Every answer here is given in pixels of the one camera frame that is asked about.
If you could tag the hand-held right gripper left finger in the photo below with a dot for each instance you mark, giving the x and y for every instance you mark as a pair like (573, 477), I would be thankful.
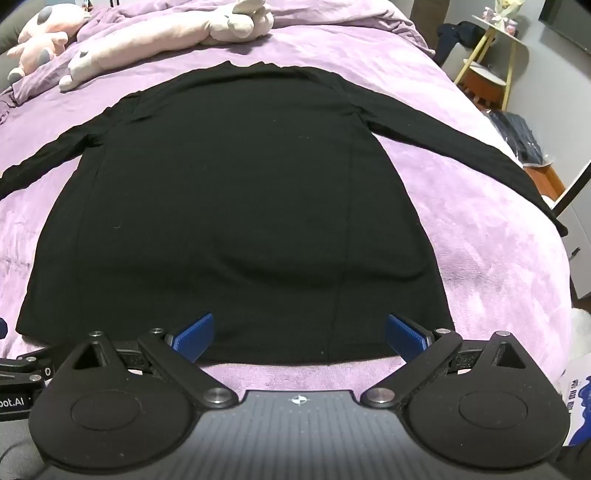
(196, 336)

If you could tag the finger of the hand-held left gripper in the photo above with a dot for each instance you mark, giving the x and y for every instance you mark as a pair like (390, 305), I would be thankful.
(32, 357)

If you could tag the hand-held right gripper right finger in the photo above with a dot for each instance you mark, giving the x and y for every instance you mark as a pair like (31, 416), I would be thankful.
(406, 336)

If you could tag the black long-sleeve shirt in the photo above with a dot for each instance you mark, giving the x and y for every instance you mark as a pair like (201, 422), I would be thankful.
(240, 207)

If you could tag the dark hanging clothes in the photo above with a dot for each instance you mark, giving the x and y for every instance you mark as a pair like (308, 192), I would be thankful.
(455, 39)

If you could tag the purple blanket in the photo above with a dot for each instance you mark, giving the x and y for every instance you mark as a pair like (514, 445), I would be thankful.
(485, 240)

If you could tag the white fluffy cloth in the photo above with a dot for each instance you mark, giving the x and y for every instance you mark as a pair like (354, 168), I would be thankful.
(581, 330)

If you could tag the white plastic bag blue print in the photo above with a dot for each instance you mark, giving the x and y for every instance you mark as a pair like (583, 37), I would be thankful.
(577, 397)

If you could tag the white board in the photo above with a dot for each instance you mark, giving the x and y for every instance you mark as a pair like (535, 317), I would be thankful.
(577, 189)

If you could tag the dark packaged clothing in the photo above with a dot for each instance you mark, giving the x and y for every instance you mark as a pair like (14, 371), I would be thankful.
(521, 136)

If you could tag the orange round stool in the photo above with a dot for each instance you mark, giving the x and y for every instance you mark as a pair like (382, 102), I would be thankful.
(485, 87)

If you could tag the long pale pink plush toy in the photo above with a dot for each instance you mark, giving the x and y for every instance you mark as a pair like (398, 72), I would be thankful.
(152, 44)

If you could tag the round side table yellow legs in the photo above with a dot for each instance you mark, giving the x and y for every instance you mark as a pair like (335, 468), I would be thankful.
(503, 55)

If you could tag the pink plush toy grey paws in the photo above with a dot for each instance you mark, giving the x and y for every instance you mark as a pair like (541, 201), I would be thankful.
(39, 41)

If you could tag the flower bouquet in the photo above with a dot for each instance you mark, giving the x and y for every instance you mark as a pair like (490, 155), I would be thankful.
(501, 11)

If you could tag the black television screen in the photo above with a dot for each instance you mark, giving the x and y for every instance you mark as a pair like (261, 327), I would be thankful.
(570, 21)

